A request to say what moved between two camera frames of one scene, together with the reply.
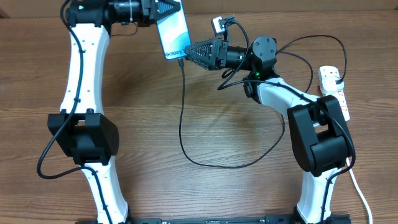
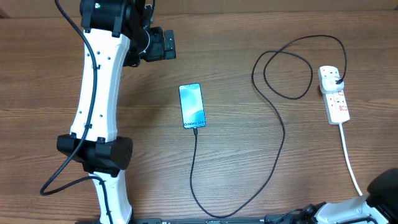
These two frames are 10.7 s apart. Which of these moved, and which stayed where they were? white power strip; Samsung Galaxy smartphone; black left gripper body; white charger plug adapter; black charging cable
Moved: black left gripper body; Samsung Galaxy smartphone; black charging cable
Stayed: white power strip; white charger plug adapter
